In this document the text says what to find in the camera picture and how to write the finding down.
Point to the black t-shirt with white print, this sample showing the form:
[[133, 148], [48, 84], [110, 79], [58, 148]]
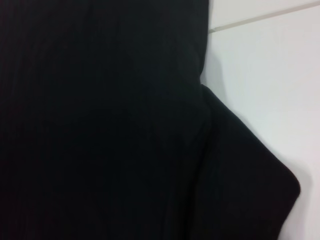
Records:
[[112, 125]]

